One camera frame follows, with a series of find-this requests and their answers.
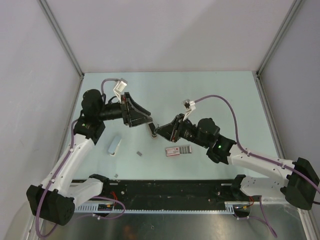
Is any blue white staple remover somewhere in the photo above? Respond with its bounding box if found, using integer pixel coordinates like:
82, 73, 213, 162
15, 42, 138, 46
107, 135, 122, 156

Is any beige black stapler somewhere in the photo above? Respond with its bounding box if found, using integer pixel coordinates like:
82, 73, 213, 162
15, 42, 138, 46
148, 122, 159, 138

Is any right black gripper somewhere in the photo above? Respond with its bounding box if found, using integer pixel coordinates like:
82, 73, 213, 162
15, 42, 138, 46
154, 113, 209, 149

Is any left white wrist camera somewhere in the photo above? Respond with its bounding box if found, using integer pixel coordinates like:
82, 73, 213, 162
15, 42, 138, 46
113, 78, 128, 103

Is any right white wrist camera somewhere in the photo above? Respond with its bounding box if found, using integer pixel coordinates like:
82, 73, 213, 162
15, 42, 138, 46
182, 99, 196, 121

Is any purple cable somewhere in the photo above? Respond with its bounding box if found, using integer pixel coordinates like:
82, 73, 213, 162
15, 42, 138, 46
194, 94, 320, 195
36, 78, 121, 238

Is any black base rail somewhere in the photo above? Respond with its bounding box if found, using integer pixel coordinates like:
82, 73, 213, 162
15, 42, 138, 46
74, 178, 262, 211

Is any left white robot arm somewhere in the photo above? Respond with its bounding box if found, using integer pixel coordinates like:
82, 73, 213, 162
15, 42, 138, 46
26, 89, 153, 226

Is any red white staple box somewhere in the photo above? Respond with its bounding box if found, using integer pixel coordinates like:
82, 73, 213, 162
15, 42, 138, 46
165, 145, 192, 157

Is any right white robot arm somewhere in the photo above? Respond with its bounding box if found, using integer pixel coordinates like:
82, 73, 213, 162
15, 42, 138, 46
154, 113, 320, 210

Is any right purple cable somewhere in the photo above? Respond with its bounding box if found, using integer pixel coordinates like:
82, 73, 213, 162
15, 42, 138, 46
194, 94, 320, 195

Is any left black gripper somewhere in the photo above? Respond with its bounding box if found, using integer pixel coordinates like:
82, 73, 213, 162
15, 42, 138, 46
97, 92, 152, 127

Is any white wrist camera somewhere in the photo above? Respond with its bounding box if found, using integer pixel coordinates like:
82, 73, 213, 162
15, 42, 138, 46
113, 78, 128, 103
182, 99, 196, 121

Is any aluminium frame rail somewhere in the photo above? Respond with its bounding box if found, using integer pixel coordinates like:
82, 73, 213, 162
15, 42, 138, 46
37, 182, 308, 218

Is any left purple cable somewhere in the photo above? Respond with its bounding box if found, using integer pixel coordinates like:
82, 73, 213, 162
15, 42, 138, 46
36, 78, 121, 238

